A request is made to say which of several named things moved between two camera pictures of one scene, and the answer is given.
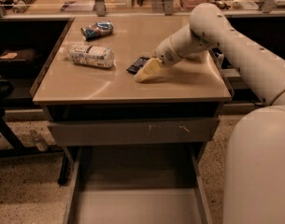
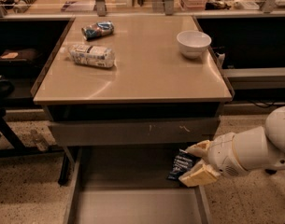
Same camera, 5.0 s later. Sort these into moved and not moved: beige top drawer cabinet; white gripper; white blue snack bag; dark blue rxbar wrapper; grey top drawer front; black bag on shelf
Moved: dark blue rxbar wrapper; white gripper
Not moved: white blue snack bag; black bag on shelf; beige top drawer cabinet; grey top drawer front
